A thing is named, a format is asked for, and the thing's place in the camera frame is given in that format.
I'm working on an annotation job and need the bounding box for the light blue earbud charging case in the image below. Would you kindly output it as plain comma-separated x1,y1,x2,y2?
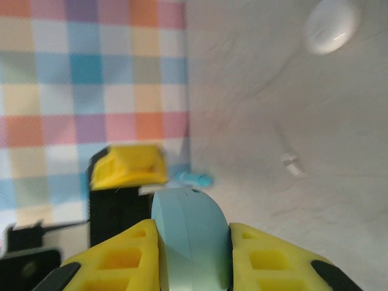
150,187,232,291

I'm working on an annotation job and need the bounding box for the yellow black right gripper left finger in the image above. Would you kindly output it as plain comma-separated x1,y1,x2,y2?
30,218,162,291

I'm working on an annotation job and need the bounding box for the white round plate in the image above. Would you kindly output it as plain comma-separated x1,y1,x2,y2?
303,0,360,56

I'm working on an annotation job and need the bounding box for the white wireless earbud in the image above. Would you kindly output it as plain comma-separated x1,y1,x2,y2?
280,153,306,176

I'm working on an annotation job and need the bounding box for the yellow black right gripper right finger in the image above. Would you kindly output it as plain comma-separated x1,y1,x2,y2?
227,222,364,291

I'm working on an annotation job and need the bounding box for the light blue wireless earbud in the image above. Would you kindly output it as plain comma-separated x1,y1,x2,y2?
175,171,213,188

